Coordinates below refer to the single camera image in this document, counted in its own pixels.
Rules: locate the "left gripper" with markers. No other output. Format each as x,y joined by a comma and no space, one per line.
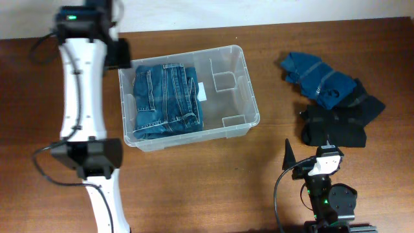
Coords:
119,54

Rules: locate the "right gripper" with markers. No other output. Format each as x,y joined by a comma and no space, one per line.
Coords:
301,171

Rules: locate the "black garment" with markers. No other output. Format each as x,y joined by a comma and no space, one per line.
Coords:
342,127
365,106

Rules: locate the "dark blue jeans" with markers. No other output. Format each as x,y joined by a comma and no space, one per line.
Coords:
167,104

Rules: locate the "blue garment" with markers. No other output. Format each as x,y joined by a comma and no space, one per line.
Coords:
318,81

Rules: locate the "clear plastic storage bin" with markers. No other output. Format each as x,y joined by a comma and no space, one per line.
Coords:
229,111

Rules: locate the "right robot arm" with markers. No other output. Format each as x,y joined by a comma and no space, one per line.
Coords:
333,205

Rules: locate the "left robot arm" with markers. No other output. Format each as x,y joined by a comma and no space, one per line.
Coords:
89,45

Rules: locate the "white label in bin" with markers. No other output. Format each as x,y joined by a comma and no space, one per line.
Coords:
202,93

